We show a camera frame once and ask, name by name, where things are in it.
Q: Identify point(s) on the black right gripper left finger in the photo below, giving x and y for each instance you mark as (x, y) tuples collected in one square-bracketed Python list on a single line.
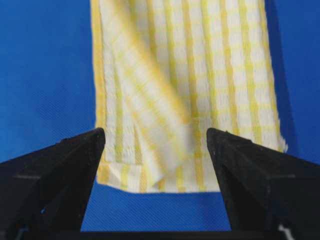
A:
[(46, 192)]

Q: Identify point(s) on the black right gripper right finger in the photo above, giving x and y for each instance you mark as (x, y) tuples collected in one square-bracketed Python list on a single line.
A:
[(265, 190)]

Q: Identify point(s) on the yellow white checkered towel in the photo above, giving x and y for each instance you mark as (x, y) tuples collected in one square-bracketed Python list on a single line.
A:
[(166, 71)]

